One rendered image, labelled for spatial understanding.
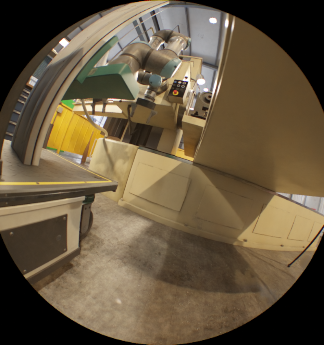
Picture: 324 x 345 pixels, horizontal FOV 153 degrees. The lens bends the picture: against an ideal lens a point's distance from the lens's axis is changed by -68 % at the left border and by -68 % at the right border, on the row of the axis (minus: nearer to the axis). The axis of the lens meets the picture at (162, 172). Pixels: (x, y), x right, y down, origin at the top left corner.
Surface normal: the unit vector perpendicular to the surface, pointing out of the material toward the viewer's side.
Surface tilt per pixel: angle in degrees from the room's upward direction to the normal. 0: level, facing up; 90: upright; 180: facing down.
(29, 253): 90
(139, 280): 0
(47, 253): 90
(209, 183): 90
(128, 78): 90
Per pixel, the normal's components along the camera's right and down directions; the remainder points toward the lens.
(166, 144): -0.19, -0.07
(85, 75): 0.94, 0.31
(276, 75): -0.32, 0.95
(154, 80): 0.11, 0.47
